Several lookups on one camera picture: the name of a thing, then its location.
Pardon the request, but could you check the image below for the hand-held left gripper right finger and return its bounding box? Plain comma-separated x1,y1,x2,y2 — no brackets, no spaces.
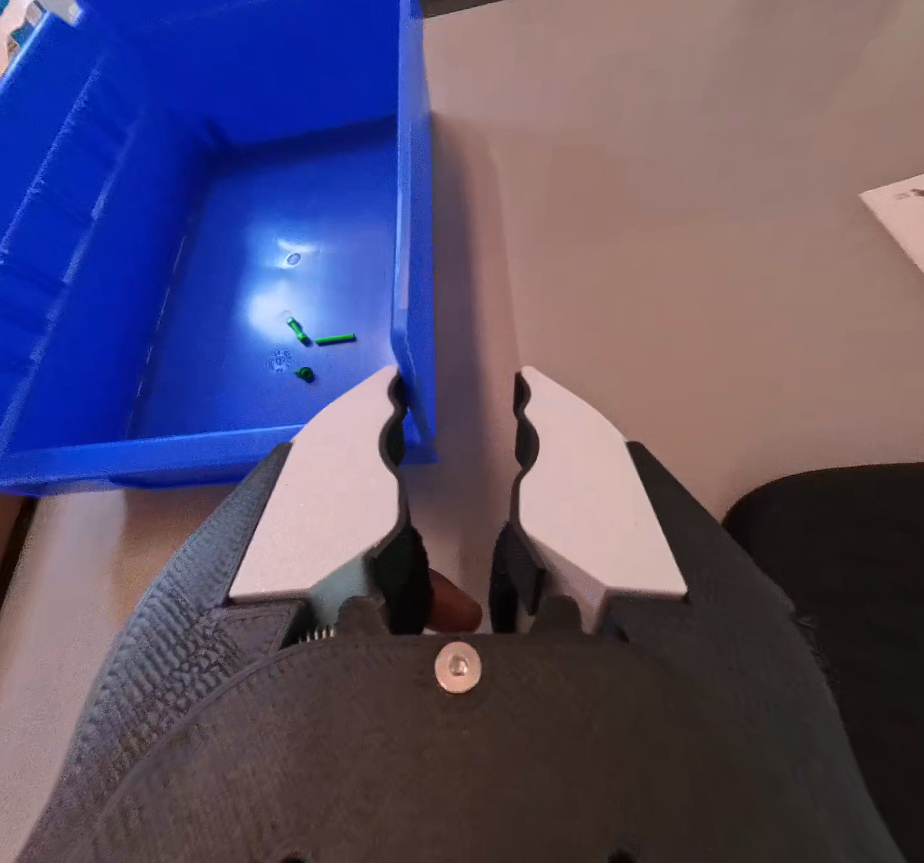
489,365,689,636

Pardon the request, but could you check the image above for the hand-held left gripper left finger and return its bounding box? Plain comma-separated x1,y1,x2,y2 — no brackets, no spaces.
228,365,436,638

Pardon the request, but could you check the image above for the blue plastic bin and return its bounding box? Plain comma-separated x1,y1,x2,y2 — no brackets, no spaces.
0,0,439,497

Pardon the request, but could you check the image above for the lego instruction booklet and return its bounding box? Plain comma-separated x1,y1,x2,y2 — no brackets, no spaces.
858,173,924,270

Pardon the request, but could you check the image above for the person's left hand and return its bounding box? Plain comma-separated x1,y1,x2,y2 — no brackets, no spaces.
430,571,485,634

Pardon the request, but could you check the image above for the black padded chair armrest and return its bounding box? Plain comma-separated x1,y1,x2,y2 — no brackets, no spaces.
723,462,924,863

